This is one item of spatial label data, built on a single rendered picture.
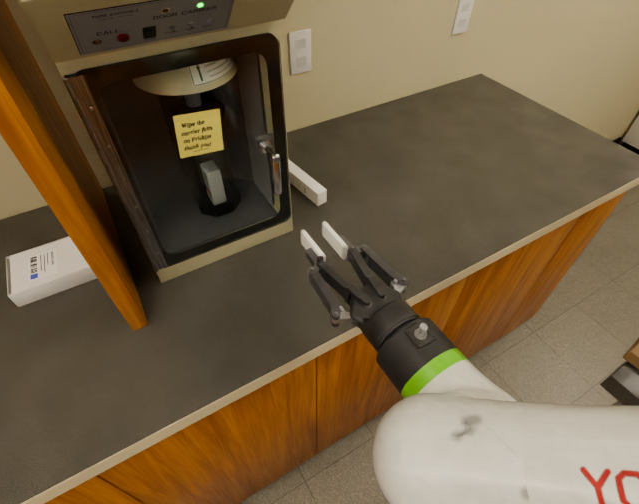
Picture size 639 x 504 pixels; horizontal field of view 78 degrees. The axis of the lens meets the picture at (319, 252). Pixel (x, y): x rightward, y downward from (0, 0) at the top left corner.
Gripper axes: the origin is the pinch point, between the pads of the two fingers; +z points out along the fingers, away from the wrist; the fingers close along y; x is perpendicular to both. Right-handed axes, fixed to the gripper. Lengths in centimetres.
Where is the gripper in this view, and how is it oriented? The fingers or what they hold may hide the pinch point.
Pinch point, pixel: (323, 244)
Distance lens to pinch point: 64.8
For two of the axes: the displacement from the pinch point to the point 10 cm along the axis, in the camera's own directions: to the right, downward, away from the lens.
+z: -5.1, -6.3, 5.8
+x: -0.2, 6.8, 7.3
